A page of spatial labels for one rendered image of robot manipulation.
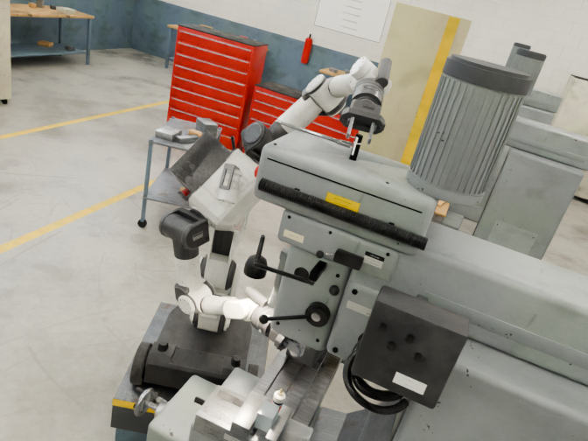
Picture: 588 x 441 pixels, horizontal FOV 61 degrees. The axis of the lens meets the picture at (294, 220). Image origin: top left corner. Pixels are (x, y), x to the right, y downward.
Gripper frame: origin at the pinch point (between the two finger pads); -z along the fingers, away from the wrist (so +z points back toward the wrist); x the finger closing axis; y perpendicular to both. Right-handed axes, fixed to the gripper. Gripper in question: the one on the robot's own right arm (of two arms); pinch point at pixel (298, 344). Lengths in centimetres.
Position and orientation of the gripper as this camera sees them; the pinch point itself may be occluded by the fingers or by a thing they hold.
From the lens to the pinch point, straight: 169.3
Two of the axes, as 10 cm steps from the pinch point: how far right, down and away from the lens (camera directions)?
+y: -2.3, 8.7, 4.3
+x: 6.3, -2.0, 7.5
